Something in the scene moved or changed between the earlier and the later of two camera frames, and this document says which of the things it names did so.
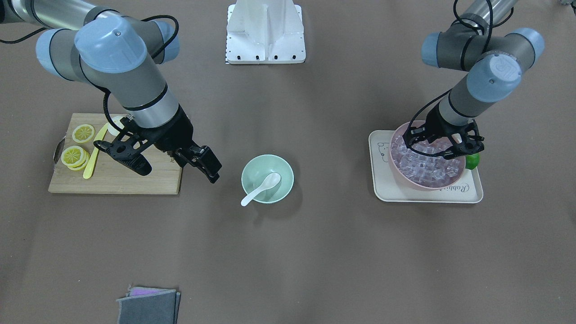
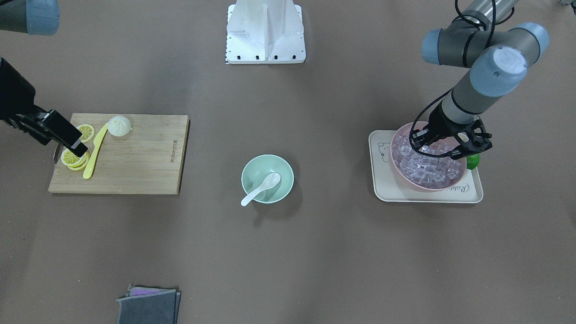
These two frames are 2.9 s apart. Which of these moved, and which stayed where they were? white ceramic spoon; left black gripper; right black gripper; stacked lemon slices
Moved: right black gripper
Stayed: stacked lemon slices; left black gripper; white ceramic spoon
